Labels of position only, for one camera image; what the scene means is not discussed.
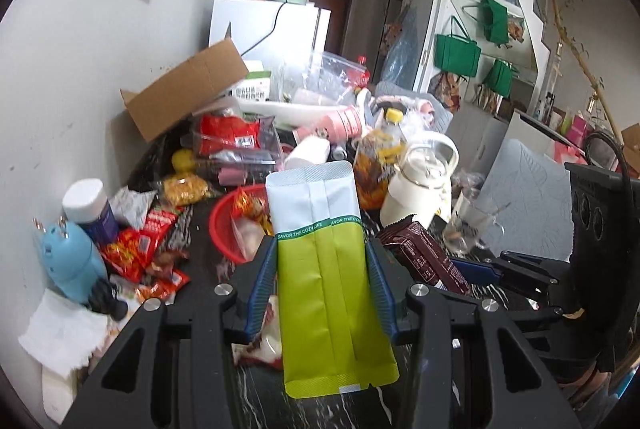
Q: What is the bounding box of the white maroon snack bag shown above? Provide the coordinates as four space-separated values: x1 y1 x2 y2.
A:
231 295 282 371

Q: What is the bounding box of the dark brown snack box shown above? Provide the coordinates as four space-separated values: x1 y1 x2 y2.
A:
376 215 472 296

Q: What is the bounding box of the lime green white pouch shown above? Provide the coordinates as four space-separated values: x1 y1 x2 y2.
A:
266 161 399 399

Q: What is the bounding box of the clear plastic zip bag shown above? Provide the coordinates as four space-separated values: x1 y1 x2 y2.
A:
231 217 265 261

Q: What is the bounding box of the red orange snack packet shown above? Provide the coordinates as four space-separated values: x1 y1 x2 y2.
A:
231 188 273 236

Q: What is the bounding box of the glass cartoon mug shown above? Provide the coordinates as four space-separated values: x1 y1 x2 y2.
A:
442 193 511 256

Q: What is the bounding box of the red plastic basket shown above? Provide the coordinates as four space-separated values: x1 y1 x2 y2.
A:
208 184 269 265

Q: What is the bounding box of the grey leaf chair cushion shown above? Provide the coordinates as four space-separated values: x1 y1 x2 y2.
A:
478 138 573 261

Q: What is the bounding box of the red packets pile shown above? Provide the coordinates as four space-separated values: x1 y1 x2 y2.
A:
100 206 191 303

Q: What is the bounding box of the orange drink bottle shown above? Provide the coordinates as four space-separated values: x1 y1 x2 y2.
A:
354 108 406 210

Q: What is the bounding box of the yellow snack clear bag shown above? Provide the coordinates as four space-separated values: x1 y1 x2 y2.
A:
160 173 216 207

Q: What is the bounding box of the white cylinder roll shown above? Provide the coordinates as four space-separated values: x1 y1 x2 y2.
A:
284 135 331 170

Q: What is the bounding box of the clear plastic tray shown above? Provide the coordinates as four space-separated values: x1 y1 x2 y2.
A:
180 114 284 185

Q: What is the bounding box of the yellow lemon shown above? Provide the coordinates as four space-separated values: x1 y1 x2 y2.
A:
171 148 196 173

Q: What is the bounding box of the pink panda paper cup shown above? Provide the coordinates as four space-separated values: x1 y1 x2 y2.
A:
293 106 362 144

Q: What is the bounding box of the red bag in tray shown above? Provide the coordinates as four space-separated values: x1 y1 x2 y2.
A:
198 114 260 157

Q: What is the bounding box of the blue robot figure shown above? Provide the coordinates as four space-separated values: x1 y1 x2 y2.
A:
34 218 107 305

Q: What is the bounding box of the crumpled white tissue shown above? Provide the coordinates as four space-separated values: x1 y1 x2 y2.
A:
18 289 110 379

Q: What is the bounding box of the white cap blue jar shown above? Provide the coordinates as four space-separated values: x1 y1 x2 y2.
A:
62 178 118 246

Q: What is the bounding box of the green tote bag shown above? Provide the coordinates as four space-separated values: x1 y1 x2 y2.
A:
434 15 482 78

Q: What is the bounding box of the cardboard box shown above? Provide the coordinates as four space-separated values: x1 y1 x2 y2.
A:
120 39 248 143

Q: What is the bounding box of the white refrigerator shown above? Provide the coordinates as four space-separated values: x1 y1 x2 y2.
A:
208 0 331 70

